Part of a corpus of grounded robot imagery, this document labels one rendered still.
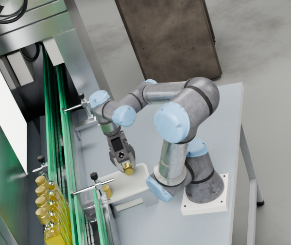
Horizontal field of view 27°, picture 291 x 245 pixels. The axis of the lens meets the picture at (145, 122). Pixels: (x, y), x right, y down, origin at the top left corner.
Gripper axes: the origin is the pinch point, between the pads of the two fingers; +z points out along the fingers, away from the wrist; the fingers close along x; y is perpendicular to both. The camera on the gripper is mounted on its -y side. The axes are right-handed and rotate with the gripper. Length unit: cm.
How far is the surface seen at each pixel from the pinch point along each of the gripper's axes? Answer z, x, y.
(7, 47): -34, 36, 75
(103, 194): -0.9, 11.7, -10.4
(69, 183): -6.2, 22.8, -3.1
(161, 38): 48, -42, 193
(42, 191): -26.3, 26.6, -29.9
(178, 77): 82, -45, 193
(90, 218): 1.9, 18.6, -17.6
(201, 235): 14.5, -17.8, -32.7
